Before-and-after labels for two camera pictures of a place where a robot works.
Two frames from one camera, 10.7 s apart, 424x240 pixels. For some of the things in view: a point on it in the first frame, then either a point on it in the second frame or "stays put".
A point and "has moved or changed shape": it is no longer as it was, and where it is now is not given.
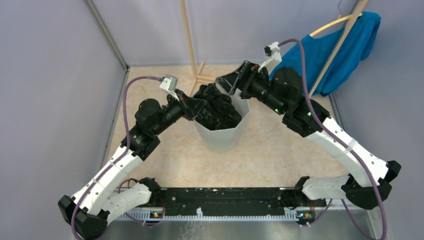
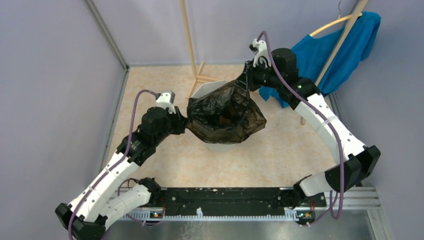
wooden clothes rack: [196, 78] stays put
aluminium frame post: [108, 34] stays put
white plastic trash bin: [224, 140] → [205, 88]
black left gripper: [190, 106] → [181, 121]
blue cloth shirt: [320, 48] stays put
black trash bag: [219, 113] has moved or changed shape
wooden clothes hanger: [339, 19] stays put
